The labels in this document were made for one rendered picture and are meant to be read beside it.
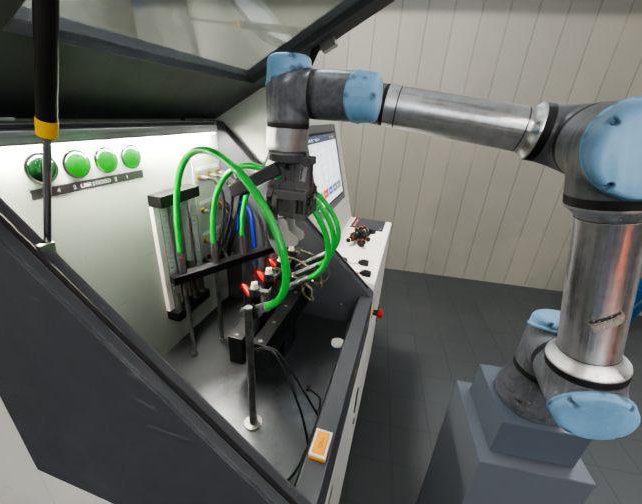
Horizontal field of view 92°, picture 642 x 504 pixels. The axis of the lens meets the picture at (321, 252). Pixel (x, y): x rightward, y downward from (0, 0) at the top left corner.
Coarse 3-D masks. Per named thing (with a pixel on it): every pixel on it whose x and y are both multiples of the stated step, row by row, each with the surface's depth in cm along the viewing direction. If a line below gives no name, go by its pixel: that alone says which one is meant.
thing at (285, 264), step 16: (224, 160) 52; (176, 176) 65; (240, 176) 51; (176, 192) 68; (256, 192) 50; (176, 208) 70; (176, 224) 72; (272, 224) 49; (176, 240) 74; (288, 272) 50; (288, 288) 52; (272, 304) 55
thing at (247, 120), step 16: (256, 96) 91; (240, 112) 94; (256, 112) 93; (240, 128) 96; (256, 128) 95; (336, 128) 149; (256, 144) 97; (336, 208) 142; (384, 256) 144; (368, 336) 122; (368, 352) 153; (352, 432) 136
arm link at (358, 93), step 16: (320, 80) 48; (336, 80) 47; (352, 80) 46; (368, 80) 46; (320, 96) 48; (336, 96) 47; (352, 96) 46; (368, 96) 46; (320, 112) 50; (336, 112) 49; (352, 112) 48; (368, 112) 47
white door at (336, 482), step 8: (360, 360) 98; (360, 368) 106; (352, 392) 87; (352, 400) 92; (352, 408) 100; (352, 416) 110; (352, 424) 121; (344, 432) 82; (344, 440) 88; (344, 448) 95; (344, 456) 104; (336, 464) 73; (344, 464) 114; (336, 472) 78; (344, 472) 126; (336, 480) 84; (336, 488) 90; (328, 496) 66; (336, 496) 98
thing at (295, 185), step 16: (272, 160) 55; (288, 160) 54; (304, 160) 55; (288, 176) 57; (304, 176) 56; (272, 192) 57; (288, 192) 56; (304, 192) 56; (272, 208) 58; (288, 208) 58; (304, 208) 56
